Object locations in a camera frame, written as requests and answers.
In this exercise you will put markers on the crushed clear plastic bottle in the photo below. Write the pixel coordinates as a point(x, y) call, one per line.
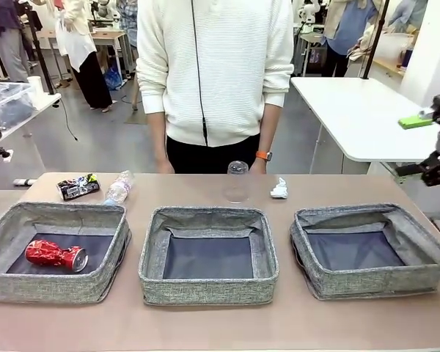
point(119, 188)

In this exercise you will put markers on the crushed black drink can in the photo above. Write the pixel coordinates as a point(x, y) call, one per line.
point(77, 187)

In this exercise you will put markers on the crushed red soda can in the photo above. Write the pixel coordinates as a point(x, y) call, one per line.
point(51, 253)

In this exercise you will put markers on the person's right forearm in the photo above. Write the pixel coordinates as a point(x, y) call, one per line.
point(157, 135)

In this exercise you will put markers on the person's left forearm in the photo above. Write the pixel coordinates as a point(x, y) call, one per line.
point(271, 124)

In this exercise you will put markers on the person's left hand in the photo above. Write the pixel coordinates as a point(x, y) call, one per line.
point(258, 166)

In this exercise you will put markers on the person's right hand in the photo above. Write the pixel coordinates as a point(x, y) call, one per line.
point(165, 167)

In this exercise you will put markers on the large white table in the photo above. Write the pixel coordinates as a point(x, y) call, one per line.
point(352, 110)

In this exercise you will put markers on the translucent white container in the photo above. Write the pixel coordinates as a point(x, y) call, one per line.
point(394, 45)

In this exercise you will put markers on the black stand pole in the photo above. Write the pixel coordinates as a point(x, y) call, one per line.
point(375, 40)

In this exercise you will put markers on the person in blue shirt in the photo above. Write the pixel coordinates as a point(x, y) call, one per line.
point(346, 33)

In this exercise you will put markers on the person in grey-blue shirt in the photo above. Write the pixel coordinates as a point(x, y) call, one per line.
point(407, 14)

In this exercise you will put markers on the grey fabric basket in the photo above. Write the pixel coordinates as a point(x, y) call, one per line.
point(205, 289)
point(370, 284)
point(58, 287)

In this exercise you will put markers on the orange wrist watch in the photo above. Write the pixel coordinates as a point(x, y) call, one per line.
point(264, 155)

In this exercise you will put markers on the small white background robot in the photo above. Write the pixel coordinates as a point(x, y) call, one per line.
point(308, 11)

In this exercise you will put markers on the clear plastic cup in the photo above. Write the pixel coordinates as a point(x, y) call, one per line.
point(236, 183)

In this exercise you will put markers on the black trousers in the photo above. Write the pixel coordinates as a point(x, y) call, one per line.
point(212, 157)

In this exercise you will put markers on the white knit sweater torso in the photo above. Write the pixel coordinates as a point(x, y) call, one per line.
point(223, 66)

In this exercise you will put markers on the blue plastic bag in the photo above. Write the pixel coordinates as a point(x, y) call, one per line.
point(113, 78)

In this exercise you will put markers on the person in plaid shirt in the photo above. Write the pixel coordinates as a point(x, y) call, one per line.
point(128, 22)

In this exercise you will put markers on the wooden top background desk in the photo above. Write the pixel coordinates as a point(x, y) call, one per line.
point(110, 36)

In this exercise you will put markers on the woman in white top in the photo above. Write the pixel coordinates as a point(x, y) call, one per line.
point(78, 36)

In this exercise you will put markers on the small white side table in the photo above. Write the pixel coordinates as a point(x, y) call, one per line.
point(40, 106)

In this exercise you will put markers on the black tripod pole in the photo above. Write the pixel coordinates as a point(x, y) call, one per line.
point(40, 55)

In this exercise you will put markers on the white paper roll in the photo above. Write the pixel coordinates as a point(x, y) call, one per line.
point(34, 86)

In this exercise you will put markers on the small white bar device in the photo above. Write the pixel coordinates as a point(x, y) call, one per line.
point(23, 182)

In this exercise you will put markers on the clear plastic storage box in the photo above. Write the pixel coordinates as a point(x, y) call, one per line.
point(7, 102)

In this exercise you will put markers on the person in grey trousers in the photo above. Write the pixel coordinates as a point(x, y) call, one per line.
point(12, 51)

